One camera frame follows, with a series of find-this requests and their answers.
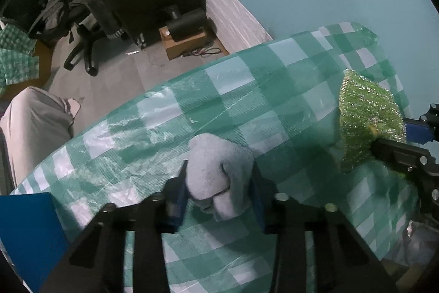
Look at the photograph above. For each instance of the green checkered cloth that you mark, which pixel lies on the green checkered cloth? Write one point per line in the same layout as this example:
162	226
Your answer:
13	52

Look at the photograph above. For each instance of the black office chair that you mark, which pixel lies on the black office chair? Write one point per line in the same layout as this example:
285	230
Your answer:
82	42

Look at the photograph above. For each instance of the black cylinder speaker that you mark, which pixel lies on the black cylinder speaker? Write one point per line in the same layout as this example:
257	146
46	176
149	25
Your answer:
188	24

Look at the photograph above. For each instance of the light grey sock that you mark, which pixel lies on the light grey sock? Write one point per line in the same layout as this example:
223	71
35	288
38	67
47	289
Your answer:
219	169

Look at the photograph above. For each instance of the dark grey jacket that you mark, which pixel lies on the dark grey jacket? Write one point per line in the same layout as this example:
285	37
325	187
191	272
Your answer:
68	4

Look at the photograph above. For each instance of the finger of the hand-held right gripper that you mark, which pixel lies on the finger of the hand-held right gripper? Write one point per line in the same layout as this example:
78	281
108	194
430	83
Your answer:
416	133
398	154

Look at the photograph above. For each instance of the green checkered tablecloth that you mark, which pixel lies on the green checkered tablecloth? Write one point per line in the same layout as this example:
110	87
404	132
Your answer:
240	90

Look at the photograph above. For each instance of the white paper scrap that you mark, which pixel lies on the white paper scrap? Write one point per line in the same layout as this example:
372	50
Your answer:
132	53

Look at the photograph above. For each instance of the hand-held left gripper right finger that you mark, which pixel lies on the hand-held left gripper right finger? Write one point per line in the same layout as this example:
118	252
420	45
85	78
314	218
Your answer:
259	207

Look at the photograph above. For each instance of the blue cardboard box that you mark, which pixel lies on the blue cardboard box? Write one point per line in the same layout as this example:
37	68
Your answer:
27	238

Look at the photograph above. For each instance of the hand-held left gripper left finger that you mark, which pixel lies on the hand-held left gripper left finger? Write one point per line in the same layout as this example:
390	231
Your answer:
176	207

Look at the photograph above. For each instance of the green glitter scrub sponge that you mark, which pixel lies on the green glitter scrub sponge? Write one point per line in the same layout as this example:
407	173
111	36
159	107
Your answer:
370	114

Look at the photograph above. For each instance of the clear plastic bag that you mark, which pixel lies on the clear plastic bag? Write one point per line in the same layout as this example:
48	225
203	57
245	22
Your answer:
422	241

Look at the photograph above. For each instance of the small brown cardboard box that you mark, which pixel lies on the small brown cardboard box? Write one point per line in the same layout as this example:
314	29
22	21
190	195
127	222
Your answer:
185	43

